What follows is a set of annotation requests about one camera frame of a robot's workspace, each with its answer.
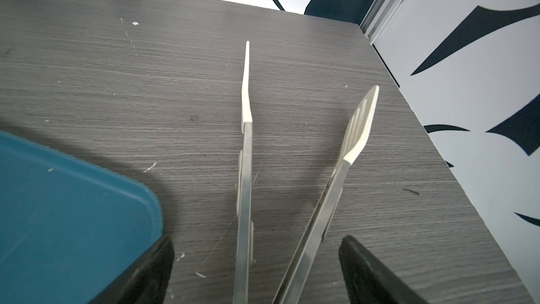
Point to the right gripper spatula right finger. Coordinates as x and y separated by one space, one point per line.
354 142

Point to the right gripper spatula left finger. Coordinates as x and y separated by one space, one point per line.
245 230

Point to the teal plastic tray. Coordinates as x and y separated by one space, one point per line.
69 229

